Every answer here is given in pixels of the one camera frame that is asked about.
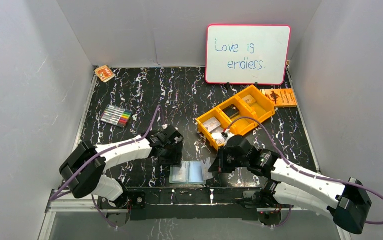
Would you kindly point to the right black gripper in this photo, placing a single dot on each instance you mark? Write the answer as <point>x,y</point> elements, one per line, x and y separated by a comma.
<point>219,165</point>

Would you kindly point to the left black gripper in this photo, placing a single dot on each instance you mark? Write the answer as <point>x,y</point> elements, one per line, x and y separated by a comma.
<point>173,152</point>

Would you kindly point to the orange divided bin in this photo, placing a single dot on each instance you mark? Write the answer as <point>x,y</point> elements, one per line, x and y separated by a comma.
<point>245,122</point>

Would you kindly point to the green card holder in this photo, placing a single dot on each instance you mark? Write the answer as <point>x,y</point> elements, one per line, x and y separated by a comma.
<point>191,172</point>

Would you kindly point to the white cards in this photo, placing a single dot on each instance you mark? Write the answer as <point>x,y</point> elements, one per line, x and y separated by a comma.
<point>214,127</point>

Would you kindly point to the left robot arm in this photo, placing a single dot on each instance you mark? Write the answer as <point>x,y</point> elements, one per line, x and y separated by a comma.
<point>84,170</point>

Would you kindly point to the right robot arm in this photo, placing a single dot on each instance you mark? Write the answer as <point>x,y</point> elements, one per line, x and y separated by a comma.
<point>347,204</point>

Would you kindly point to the beige card in bin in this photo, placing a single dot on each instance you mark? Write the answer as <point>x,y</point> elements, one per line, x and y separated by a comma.
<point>249,99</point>

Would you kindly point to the small orange card box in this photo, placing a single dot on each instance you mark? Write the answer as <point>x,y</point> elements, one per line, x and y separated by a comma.
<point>104,73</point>

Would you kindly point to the small black box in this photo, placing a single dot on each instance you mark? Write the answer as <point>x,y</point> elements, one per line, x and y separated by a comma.
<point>231,111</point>

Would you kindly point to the marker pen set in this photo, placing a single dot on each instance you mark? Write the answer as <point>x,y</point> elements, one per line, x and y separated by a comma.
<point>116,116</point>

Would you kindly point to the orange book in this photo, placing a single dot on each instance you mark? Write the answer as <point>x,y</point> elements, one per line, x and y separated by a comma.
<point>282,97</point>

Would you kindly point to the pink framed whiteboard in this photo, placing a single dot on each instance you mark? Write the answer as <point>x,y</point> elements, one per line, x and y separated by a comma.
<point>247,54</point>

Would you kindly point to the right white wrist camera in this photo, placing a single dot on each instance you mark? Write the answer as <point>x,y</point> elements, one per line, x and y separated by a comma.
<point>227,135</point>

